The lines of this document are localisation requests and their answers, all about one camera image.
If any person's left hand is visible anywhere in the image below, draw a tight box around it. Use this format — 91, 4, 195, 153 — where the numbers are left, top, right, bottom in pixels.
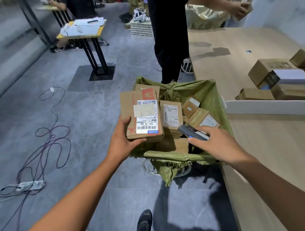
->
106, 115, 147, 165

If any person's right hand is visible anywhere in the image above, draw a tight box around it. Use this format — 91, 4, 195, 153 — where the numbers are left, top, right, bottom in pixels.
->
188, 126, 250, 166

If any dark grey barcode scanner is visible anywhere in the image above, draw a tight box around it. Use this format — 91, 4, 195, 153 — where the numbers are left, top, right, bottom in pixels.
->
177, 123, 210, 141

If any labelled cardboard parcel box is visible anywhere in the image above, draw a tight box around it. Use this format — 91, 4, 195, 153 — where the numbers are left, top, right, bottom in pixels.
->
120, 89, 164, 143

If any person's right forearm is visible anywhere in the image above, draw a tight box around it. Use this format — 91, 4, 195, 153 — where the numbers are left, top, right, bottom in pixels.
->
224, 153, 305, 231

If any person's left forearm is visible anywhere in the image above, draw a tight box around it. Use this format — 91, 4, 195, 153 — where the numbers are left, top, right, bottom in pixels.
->
30, 152, 127, 231

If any plain brown cardboard box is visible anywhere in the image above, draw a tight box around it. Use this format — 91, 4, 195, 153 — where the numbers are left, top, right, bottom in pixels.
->
155, 137, 191, 154

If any white label cardboard box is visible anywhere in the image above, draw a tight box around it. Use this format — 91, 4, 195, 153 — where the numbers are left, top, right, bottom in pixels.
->
188, 108, 220, 130

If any small taped cardboard box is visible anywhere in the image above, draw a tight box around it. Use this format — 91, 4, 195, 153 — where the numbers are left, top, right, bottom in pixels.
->
182, 96, 201, 119

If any handwritten label cardboard box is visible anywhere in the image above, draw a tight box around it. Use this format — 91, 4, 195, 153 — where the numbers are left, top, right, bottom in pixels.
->
159, 100, 183, 131

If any green woven sack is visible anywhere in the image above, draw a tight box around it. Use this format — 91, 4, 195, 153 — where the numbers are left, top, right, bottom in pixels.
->
129, 76, 235, 187

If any red printed cardboard box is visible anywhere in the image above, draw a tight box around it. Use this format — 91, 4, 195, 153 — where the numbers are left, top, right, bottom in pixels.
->
135, 84, 161, 101

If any white divider board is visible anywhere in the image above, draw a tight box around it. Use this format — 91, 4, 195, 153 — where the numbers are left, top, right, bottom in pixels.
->
224, 100, 305, 115

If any flat brown cardboard box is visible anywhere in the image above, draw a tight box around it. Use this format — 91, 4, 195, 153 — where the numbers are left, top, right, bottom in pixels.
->
235, 88, 276, 101

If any person's black shoe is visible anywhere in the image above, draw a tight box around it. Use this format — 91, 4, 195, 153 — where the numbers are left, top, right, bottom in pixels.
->
137, 209, 153, 231

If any yellow table with black legs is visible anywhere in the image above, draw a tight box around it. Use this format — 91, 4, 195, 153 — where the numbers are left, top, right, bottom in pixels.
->
56, 19, 115, 82

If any large brown cardboard box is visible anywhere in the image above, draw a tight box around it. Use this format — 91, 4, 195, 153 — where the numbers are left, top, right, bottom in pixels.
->
248, 59, 299, 87

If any white box with dark side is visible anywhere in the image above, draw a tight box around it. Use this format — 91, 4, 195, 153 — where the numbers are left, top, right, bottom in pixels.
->
258, 69, 305, 90

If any white power strip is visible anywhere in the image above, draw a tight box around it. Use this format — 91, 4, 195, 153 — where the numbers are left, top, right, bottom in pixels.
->
16, 180, 45, 192

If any white slatted plastic crate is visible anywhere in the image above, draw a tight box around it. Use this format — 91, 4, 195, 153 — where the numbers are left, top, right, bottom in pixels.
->
130, 19, 154, 39

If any beige woven sack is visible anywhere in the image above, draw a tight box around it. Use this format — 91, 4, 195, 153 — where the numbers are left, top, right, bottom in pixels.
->
185, 4, 230, 30

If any pile of white papers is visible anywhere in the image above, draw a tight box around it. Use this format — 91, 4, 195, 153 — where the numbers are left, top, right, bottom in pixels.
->
61, 17, 107, 37

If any thin white floor cable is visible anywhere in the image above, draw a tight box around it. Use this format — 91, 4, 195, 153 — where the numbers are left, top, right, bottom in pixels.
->
124, 60, 163, 86

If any purple floor cable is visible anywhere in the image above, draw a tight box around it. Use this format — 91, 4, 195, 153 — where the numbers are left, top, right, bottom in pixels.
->
0, 87, 72, 231

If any white headset with straps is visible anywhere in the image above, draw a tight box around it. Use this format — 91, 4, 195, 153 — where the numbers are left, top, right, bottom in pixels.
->
133, 7, 147, 23

